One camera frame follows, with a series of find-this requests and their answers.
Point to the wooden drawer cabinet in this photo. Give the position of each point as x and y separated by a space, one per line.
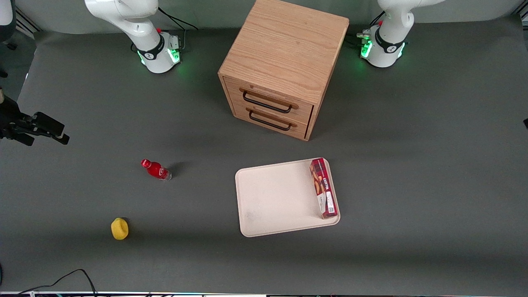
284 49

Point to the yellow sponge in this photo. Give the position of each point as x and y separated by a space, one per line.
119 229

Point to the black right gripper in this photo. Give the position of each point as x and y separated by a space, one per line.
11 117

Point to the aluminium frame rail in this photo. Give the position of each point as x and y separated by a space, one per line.
27 22

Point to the white and dark rounded equipment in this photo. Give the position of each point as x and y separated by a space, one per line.
6 20

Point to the beige plastic tray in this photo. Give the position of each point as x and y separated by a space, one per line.
276 198

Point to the red cookie box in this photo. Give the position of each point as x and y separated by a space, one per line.
324 187

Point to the small red bottle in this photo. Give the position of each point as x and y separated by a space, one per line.
156 169

